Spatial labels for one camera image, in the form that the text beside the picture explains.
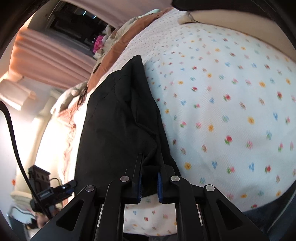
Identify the black shirt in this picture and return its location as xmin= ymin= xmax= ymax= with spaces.
xmin=74 ymin=56 xmax=179 ymax=197

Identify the person's left hand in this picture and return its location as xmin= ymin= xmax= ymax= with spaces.
xmin=36 ymin=213 xmax=49 ymax=228

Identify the cream padded headboard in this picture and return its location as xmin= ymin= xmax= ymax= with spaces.
xmin=18 ymin=88 xmax=63 ymax=187

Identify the orange-brown duvet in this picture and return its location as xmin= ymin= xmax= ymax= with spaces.
xmin=58 ymin=8 xmax=171 ymax=179

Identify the grey plush toy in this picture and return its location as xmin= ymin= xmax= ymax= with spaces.
xmin=50 ymin=81 xmax=87 ymax=115

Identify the white hanging cloth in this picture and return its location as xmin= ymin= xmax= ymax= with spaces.
xmin=0 ymin=79 xmax=36 ymax=110

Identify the white floral bed sheet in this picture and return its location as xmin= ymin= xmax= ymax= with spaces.
xmin=62 ymin=9 xmax=296 ymax=237

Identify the pink curtain left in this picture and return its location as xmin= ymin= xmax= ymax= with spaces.
xmin=10 ymin=29 xmax=96 ymax=89

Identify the pink curtain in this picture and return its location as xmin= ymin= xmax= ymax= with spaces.
xmin=10 ymin=29 xmax=96 ymax=89
xmin=67 ymin=0 xmax=171 ymax=28

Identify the pink plush toy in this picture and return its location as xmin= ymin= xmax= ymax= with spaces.
xmin=92 ymin=35 xmax=104 ymax=54

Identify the beige crumpled blanket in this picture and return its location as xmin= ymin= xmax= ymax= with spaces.
xmin=93 ymin=9 xmax=160 ymax=60

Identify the pink curtain right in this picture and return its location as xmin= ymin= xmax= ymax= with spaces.
xmin=67 ymin=0 xmax=171 ymax=28

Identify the folded black garment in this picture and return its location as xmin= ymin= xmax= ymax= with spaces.
xmin=171 ymin=0 xmax=278 ymax=12

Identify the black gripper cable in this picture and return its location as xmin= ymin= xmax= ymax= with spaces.
xmin=0 ymin=100 xmax=53 ymax=219

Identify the black coiled cable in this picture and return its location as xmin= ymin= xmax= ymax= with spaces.
xmin=77 ymin=85 xmax=89 ymax=107

